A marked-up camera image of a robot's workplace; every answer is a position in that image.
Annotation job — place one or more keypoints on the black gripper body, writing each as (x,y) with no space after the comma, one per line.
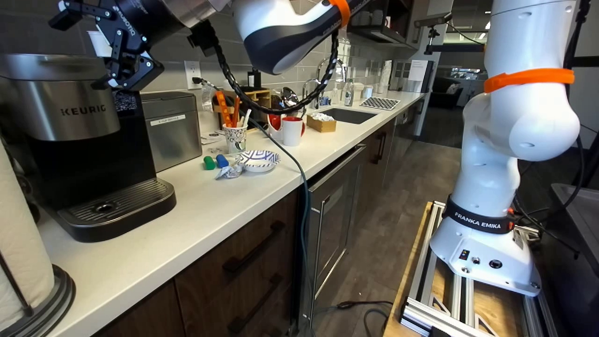
(124,24)

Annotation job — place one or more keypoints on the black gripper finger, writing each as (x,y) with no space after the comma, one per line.
(150,65)
(122,71)

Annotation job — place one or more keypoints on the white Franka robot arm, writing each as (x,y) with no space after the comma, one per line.
(517,123)

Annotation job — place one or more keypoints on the black Keurig coffeemaker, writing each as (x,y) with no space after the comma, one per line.
(81,155)

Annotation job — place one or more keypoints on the stainless steel box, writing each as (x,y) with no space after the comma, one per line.
(170,131)

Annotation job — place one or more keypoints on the white patterned utensil cup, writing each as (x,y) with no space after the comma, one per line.
(234,140)

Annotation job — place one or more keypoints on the wooden countertop organizer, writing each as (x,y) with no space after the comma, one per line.
(258,97)

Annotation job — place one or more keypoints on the small green pod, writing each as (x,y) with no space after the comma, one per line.
(208,163)

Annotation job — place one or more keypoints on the small blue pod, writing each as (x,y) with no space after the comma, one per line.
(221,161)

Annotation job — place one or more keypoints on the blue patterned paper plate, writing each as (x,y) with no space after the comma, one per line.
(258,161)

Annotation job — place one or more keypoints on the large red white mug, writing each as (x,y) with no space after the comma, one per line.
(288,131)

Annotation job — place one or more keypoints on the wooden packet box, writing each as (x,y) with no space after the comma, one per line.
(320,123)

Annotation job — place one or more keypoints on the white paper towel roll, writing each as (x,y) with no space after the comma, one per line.
(21,249)

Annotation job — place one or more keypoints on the black countertop sink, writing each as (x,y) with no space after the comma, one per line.
(348,114)

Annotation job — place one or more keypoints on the dark wood drawer cabinet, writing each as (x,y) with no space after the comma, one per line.
(206,281)

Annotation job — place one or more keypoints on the stainless front dishwasher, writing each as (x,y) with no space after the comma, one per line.
(333,217)

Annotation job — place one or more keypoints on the white wall outlet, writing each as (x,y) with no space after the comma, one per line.
(191,69)

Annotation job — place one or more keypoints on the aluminium mounting frame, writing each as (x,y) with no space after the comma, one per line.
(461,299)

